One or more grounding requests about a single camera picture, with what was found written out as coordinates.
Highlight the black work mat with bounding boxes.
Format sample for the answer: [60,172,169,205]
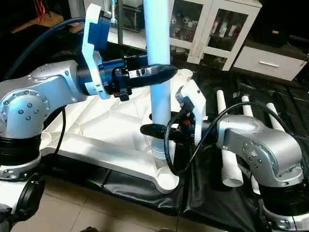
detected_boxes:
[0,29,309,232]

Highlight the dark equipment rack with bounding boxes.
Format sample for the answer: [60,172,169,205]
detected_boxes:
[124,0,145,32]

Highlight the white drawer unit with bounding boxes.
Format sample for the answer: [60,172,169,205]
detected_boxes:
[233,46,307,81]

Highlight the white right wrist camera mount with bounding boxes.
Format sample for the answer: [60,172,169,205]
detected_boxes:
[174,86,207,146]

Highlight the light blue plastic item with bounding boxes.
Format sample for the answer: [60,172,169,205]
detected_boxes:
[110,0,119,25]

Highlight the white glass door cabinet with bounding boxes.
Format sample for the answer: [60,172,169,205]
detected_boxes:
[169,0,263,72]

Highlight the brown wooden board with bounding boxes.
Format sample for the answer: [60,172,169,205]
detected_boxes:
[12,12,66,34]

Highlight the white plastic table top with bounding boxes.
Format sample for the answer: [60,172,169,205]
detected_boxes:
[39,68,194,195]

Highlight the grey metal pole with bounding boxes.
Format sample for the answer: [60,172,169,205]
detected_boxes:
[117,0,124,45]

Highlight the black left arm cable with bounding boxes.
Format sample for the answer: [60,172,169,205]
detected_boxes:
[5,17,87,155]

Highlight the white plastic table leg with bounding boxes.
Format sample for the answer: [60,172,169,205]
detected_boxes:
[215,89,244,188]
[142,0,173,168]
[266,102,286,132]
[241,95,264,195]

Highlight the black bag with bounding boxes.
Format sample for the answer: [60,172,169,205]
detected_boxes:
[256,17,288,47]

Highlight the red wire bundle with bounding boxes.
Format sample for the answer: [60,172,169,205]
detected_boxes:
[34,0,49,17]

